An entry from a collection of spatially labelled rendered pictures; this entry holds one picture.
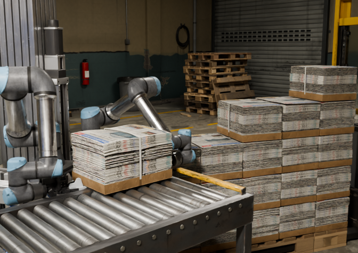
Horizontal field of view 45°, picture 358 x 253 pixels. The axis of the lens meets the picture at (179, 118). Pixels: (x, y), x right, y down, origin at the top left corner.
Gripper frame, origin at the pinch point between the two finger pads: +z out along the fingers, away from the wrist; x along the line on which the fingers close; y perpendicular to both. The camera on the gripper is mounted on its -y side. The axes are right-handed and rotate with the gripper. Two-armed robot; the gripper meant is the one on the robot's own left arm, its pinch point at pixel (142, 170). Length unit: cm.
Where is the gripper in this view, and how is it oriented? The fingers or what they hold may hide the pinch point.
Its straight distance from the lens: 226.0
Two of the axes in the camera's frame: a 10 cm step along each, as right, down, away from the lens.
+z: -7.5, 1.1, -6.5
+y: 0.0, -9.9, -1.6
